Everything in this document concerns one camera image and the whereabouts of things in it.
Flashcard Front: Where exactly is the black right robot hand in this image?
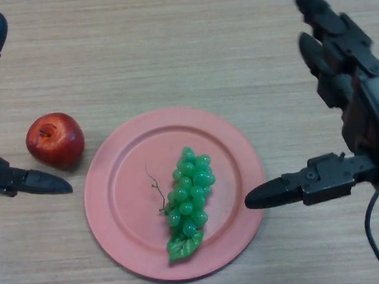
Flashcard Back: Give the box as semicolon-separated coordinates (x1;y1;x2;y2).
243;0;379;218

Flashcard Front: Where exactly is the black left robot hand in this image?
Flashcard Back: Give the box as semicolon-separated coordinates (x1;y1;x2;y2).
0;12;85;202

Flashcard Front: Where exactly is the green grape bunch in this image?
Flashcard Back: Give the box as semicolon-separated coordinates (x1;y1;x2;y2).
139;144;218;266

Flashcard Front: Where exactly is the pink round plate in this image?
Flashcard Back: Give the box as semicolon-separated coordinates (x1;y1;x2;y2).
78;102;270;284

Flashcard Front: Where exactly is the red apple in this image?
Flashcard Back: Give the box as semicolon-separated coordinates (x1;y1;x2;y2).
24;111;87;172

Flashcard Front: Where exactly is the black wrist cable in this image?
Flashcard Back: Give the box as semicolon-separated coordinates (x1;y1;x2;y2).
361;191;379;273

